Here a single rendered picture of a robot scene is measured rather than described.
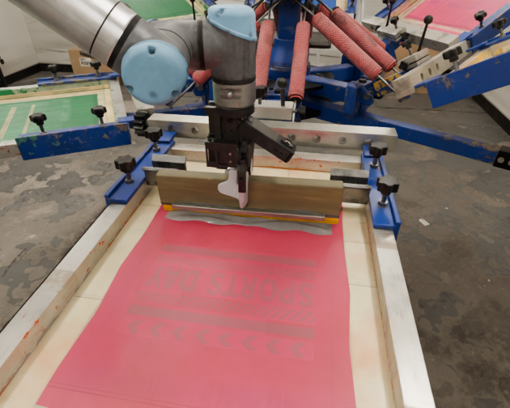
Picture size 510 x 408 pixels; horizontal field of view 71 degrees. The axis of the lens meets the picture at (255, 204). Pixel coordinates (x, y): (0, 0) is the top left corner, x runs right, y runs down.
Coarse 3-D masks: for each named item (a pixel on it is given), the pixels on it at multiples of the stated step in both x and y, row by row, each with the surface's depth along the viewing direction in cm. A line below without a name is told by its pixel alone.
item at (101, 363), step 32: (160, 224) 76; (192, 224) 76; (128, 256) 68; (128, 288) 62; (96, 320) 57; (96, 352) 52; (128, 352) 52; (160, 352) 52; (192, 352) 52; (64, 384) 48; (96, 384) 48; (128, 384) 48; (160, 384) 48; (192, 384) 48
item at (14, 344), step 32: (192, 160) 99; (256, 160) 96; (320, 160) 93; (352, 160) 92; (96, 224) 71; (96, 256) 67; (384, 256) 63; (64, 288) 58; (384, 288) 57; (32, 320) 52; (384, 320) 55; (0, 352) 48; (416, 352) 48; (0, 384) 47; (416, 384) 45
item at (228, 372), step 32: (320, 256) 68; (320, 288) 62; (320, 320) 57; (224, 352) 52; (320, 352) 52; (224, 384) 48; (256, 384) 48; (288, 384) 48; (320, 384) 48; (352, 384) 48
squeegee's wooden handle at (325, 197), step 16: (160, 176) 74; (176, 176) 73; (192, 176) 73; (208, 176) 73; (224, 176) 73; (256, 176) 72; (272, 176) 72; (160, 192) 76; (176, 192) 76; (192, 192) 75; (208, 192) 74; (256, 192) 72; (272, 192) 72; (288, 192) 71; (304, 192) 70; (320, 192) 70; (336, 192) 69; (272, 208) 74; (288, 208) 73; (304, 208) 73; (320, 208) 72; (336, 208) 71
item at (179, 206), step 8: (176, 208) 76; (184, 208) 76; (192, 208) 76; (200, 208) 75; (208, 208) 75; (216, 208) 75; (224, 208) 75; (232, 208) 75; (240, 208) 75; (248, 208) 75; (256, 208) 75; (272, 216) 74; (280, 216) 73; (288, 216) 73; (296, 216) 73; (304, 216) 72; (312, 216) 72; (320, 216) 72
